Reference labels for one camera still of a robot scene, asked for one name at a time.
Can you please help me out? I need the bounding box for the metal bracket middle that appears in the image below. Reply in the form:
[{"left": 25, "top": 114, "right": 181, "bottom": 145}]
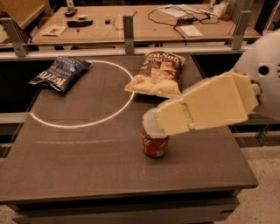
[{"left": 122, "top": 15, "right": 134, "bottom": 53}]

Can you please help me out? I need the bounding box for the black tool on table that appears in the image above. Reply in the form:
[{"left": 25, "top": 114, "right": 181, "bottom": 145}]
[{"left": 66, "top": 20, "right": 94, "bottom": 28}]

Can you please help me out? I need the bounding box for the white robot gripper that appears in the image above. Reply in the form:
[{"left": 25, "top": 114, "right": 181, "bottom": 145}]
[{"left": 142, "top": 29, "right": 280, "bottom": 138}]

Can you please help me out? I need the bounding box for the metal rail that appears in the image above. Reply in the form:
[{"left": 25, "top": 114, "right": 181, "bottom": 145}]
[{"left": 0, "top": 45, "right": 252, "bottom": 61}]

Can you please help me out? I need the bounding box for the wooden background table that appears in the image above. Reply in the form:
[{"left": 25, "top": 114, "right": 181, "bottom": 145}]
[{"left": 32, "top": 4, "right": 235, "bottom": 46}]

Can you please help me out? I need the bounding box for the metal bracket right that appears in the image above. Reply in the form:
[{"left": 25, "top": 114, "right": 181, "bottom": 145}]
[{"left": 229, "top": 10, "right": 252, "bottom": 50}]

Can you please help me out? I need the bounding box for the white paper sheet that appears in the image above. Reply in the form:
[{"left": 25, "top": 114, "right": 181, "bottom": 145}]
[{"left": 180, "top": 25, "right": 203, "bottom": 37}]

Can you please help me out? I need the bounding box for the metal bracket left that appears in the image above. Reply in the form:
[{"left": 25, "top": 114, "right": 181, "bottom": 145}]
[{"left": 0, "top": 17, "right": 29, "bottom": 58}]

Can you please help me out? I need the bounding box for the metal bracket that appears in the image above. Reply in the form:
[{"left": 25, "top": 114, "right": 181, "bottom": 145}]
[
  {"left": 122, "top": 15, "right": 134, "bottom": 53},
  {"left": 229, "top": 10, "right": 252, "bottom": 50},
  {"left": 0, "top": 17, "right": 29, "bottom": 58}
]

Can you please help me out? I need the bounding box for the black cable with adapter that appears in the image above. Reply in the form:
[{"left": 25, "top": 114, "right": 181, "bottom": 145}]
[{"left": 147, "top": 4, "right": 221, "bottom": 39}]

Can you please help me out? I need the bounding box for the beige paper note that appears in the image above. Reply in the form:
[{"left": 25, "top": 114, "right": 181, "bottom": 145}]
[{"left": 40, "top": 25, "right": 67, "bottom": 37}]

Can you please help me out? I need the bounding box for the red soda can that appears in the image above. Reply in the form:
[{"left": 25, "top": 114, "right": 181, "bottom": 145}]
[{"left": 142, "top": 127, "right": 169, "bottom": 158}]

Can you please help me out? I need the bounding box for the brown sea salt chip bag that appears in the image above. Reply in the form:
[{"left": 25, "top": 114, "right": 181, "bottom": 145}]
[{"left": 124, "top": 51, "right": 186, "bottom": 98}]

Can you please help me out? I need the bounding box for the blue Kettle chip bag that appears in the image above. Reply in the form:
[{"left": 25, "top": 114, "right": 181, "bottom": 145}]
[{"left": 29, "top": 56, "right": 91, "bottom": 93}]

